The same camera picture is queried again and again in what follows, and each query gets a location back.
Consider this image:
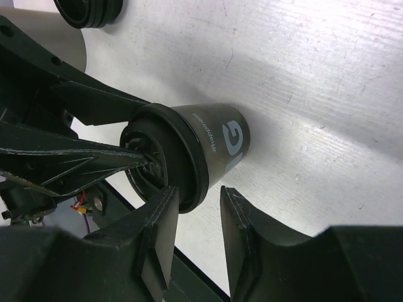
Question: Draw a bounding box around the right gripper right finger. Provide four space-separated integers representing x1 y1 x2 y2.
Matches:
220 186 402 301

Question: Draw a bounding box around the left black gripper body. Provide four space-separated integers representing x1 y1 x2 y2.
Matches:
0 56 79 227

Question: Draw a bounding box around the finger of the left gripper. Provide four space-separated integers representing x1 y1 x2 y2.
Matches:
1 16 149 125
1 122 148 196

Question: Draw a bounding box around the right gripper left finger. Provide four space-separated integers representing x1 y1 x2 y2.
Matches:
1 187 179 301

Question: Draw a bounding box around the black cup lid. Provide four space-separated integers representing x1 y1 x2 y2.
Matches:
54 0 123 29
120 103 209 214

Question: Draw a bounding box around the dark transparent coffee cup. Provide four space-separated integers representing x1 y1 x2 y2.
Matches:
174 103 251 187

